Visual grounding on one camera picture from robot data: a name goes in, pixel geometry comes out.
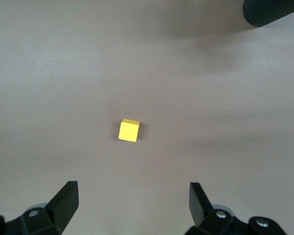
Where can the yellow wooden block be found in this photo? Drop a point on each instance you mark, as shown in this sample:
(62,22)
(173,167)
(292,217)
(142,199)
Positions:
(128,132)

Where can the black ribbed cylinder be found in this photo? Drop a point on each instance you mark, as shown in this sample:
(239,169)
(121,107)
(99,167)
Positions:
(267,12)

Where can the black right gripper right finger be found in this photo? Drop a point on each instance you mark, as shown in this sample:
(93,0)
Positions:
(201,208)

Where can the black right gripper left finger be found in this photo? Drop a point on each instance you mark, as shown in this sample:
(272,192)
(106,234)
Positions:
(61,208)

